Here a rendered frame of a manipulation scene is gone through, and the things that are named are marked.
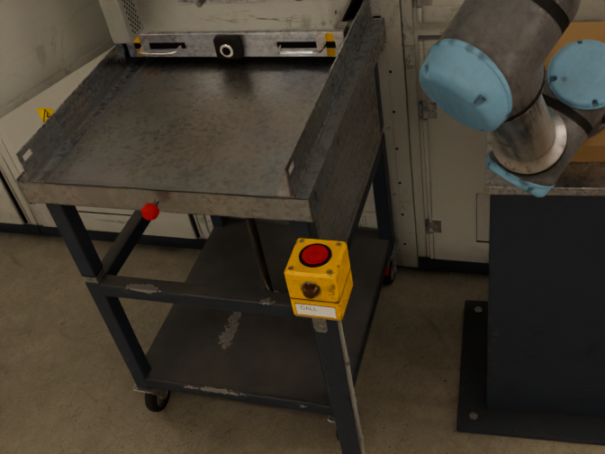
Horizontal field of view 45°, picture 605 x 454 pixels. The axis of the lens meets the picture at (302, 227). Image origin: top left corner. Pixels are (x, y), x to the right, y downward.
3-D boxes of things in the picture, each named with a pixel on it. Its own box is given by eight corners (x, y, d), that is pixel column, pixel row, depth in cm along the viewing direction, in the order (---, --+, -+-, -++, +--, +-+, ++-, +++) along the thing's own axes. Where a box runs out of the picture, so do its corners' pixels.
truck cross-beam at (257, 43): (346, 57, 160) (343, 31, 156) (130, 57, 177) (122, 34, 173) (351, 45, 164) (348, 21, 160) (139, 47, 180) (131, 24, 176)
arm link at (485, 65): (595, 138, 125) (564, -2, 76) (545, 211, 127) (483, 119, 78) (535, 105, 130) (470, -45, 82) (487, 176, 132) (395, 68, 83)
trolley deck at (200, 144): (313, 222, 132) (309, 197, 128) (27, 202, 151) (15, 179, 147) (385, 40, 179) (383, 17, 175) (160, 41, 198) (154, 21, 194)
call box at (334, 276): (342, 322, 112) (334, 276, 105) (293, 317, 114) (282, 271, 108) (354, 285, 118) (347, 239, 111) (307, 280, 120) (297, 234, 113)
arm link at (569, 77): (630, 77, 126) (645, 56, 113) (583, 143, 127) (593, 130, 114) (568, 43, 129) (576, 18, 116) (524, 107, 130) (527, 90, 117)
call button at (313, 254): (325, 270, 108) (324, 263, 107) (300, 268, 109) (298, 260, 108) (332, 252, 111) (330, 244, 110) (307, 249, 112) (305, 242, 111)
